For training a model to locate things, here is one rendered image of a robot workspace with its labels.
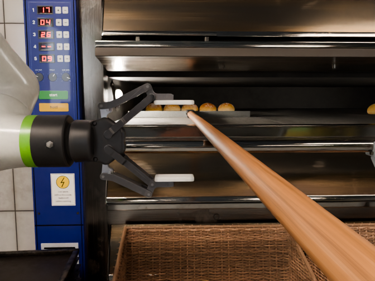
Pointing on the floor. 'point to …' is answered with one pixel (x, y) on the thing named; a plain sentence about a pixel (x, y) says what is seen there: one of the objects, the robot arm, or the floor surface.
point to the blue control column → (55, 235)
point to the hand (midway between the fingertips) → (187, 140)
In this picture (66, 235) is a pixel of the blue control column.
